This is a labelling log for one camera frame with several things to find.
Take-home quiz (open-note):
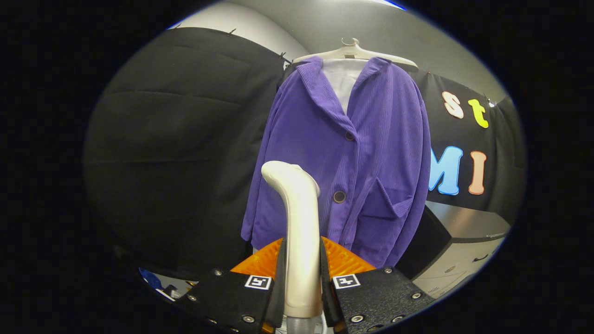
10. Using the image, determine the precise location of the black backdrop cloth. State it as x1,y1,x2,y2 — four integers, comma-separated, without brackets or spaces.
84,27,527,279

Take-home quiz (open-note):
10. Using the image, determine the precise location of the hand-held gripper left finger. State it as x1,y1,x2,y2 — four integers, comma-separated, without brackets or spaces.
186,238,287,334

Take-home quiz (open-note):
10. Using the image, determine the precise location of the purple corduroy jacket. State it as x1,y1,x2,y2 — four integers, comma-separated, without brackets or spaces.
240,56,432,269

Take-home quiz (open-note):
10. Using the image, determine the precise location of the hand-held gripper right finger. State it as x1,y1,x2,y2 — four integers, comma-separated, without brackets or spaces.
320,236,437,334

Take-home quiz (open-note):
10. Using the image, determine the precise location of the small blue object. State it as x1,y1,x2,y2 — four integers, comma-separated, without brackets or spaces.
139,268,163,289

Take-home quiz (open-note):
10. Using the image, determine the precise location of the white clothes hanger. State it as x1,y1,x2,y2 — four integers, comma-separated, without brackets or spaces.
291,38,419,69

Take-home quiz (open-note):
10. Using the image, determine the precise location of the beige cabinet with dark top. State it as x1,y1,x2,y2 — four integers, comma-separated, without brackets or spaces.
394,200,512,300

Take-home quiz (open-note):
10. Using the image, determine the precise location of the white garment steamer handle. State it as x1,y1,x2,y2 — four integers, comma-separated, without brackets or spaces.
261,161,324,319

